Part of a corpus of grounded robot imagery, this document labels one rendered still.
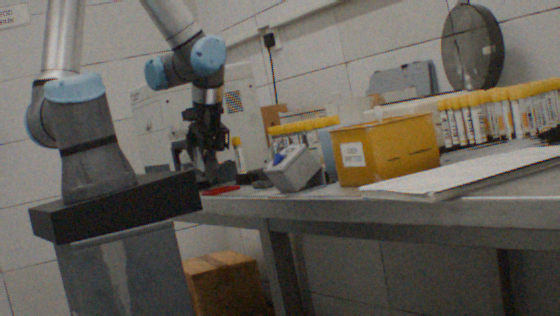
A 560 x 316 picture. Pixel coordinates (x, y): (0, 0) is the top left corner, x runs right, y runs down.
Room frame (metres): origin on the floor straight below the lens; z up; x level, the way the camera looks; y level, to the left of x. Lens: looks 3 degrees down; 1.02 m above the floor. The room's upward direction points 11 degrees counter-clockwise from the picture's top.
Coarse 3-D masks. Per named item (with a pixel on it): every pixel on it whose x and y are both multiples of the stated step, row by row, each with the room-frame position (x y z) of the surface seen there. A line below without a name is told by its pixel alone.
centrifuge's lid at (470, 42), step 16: (464, 0) 1.66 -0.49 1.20; (448, 16) 1.72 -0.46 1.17; (464, 16) 1.72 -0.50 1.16; (480, 16) 1.68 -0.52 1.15; (448, 32) 1.76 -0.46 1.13; (464, 32) 1.75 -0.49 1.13; (480, 32) 1.70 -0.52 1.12; (496, 32) 1.57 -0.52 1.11; (448, 48) 1.77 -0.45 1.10; (464, 48) 1.75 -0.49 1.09; (480, 48) 1.72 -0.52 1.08; (496, 48) 1.57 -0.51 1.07; (448, 64) 1.76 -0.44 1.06; (464, 64) 1.76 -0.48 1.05; (480, 64) 1.71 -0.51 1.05; (496, 64) 1.58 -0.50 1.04; (448, 80) 1.74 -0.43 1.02; (464, 80) 1.74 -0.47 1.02; (480, 80) 1.70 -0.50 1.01; (496, 80) 1.60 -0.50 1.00
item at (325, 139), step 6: (336, 126) 1.42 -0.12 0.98; (342, 126) 1.41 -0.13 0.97; (318, 132) 1.47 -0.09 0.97; (324, 132) 1.45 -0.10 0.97; (324, 138) 1.46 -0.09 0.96; (330, 138) 1.44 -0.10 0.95; (324, 144) 1.46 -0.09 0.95; (330, 144) 1.44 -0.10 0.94; (324, 150) 1.46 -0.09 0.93; (330, 150) 1.45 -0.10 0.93; (324, 156) 1.46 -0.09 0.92; (330, 156) 1.45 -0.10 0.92; (324, 162) 1.47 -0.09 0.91; (330, 162) 1.45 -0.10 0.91; (330, 168) 1.46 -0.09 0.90; (330, 174) 1.46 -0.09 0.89; (336, 174) 1.44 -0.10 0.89; (330, 180) 1.44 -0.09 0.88
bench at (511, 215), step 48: (240, 192) 1.59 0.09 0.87; (336, 192) 1.24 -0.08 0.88; (480, 192) 0.91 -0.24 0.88; (528, 192) 0.83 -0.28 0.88; (288, 240) 2.78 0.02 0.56; (384, 240) 1.13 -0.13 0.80; (432, 240) 1.02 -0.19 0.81; (480, 240) 0.93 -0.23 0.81; (528, 240) 0.85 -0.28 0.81; (288, 288) 1.48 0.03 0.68
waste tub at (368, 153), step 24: (384, 120) 1.35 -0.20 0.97; (408, 120) 1.22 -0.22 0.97; (432, 120) 1.24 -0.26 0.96; (336, 144) 1.29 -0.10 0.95; (360, 144) 1.22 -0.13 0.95; (384, 144) 1.20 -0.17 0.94; (408, 144) 1.22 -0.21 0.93; (432, 144) 1.24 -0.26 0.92; (336, 168) 1.31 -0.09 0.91; (360, 168) 1.23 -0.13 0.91; (384, 168) 1.20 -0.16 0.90; (408, 168) 1.22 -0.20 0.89; (432, 168) 1.24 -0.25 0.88
